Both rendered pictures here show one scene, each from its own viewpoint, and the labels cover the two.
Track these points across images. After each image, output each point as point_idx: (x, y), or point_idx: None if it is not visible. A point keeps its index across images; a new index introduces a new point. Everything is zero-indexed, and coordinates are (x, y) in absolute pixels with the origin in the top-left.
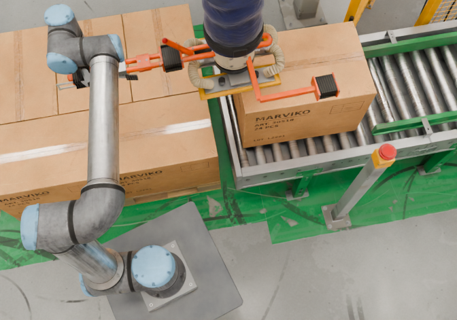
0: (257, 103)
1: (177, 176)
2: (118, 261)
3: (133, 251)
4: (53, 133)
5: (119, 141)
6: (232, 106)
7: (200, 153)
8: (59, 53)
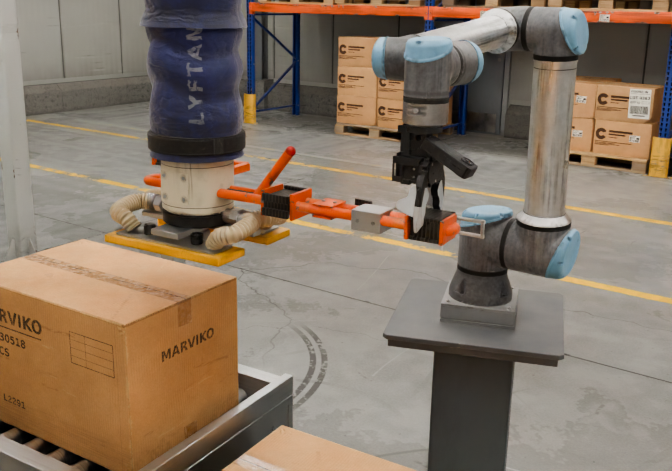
0: (209, 275)
1: None
2: (521, 211)
3: (499, 239)
4: None
5: None
6: None
7: (301, 439)
8: (460, 40)
